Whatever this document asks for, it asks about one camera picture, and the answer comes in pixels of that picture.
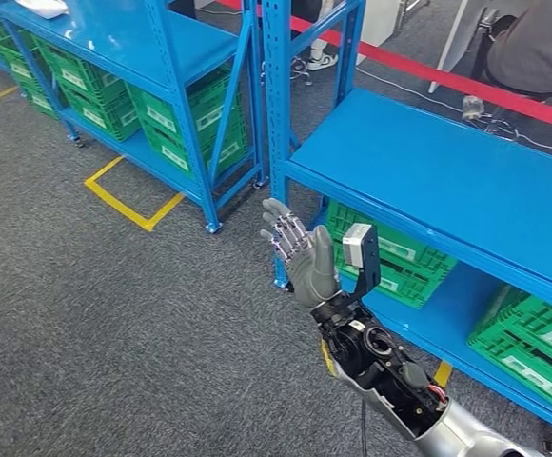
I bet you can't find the white plastic shell part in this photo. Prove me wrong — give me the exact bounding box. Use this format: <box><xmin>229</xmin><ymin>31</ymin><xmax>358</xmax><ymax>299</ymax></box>
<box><xmin>14</xmin><ymin>0</ymin><xmax>70</xmax><ymax>21</ymax></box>

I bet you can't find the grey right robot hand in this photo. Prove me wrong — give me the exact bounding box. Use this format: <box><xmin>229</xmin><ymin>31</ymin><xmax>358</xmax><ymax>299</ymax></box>
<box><xmin>260</xmin><ymin>197</ymin><xmax>341</xmax><ymax>311</ymax></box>

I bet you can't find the white desk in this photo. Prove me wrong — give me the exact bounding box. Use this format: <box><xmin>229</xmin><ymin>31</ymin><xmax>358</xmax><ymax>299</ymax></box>
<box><xmin>427</xmin><ymin>0</ymin><xmax>496</xmax><ymax>95</ymax></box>

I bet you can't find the black stool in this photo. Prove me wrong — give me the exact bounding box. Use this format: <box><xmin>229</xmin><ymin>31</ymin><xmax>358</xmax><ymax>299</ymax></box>
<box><xmin>466</xmin><ymin>104</ymin><xmax>529</xmax><ymax>143</ymax></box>

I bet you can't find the white floor cable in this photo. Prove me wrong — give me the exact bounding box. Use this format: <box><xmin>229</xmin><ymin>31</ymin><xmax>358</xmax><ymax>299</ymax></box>
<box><xmin>354</xmin><ymin>65</ymin><xmax>552</xmax><ymax>165</ymax></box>

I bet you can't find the blue low shelf platform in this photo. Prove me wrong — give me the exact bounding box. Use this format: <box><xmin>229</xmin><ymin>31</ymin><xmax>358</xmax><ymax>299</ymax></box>
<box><xmin>261</xmin><ymin>0</ymin><xmax>552</xmax><ymax>443</ymax></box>

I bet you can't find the yellow strap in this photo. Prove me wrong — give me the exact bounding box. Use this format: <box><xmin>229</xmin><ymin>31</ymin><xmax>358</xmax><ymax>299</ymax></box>
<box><xmin>319</xmin><ymin>338</ymin><xmax>337</xmax><ymax>379</ymax></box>

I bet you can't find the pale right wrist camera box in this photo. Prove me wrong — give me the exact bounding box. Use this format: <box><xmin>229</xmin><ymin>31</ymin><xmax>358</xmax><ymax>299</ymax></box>
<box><xmin>341</xmin><ymin>222</ymin><xmax>382</xmax><ymax>302</ymax></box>

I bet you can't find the blue tall shelf rack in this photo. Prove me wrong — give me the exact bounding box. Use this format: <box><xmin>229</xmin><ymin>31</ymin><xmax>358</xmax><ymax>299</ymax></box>
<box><xmin>0</xmin><ymin>0</ymin><xmax>270</xmax><ymax>235</ymax></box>

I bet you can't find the seated person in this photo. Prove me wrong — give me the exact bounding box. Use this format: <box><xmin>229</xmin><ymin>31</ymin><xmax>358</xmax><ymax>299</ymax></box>
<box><xmin>461</xmin><ymin>0</ymin><xmax>552</xmax><ymax>122</ymax></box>

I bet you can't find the white desk panel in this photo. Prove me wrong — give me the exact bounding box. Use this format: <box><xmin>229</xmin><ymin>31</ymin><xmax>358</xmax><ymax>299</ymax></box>
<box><xmin>354</xmin><ymin>0</ymin><xmax>404</xmax><ymax>67</ymax></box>

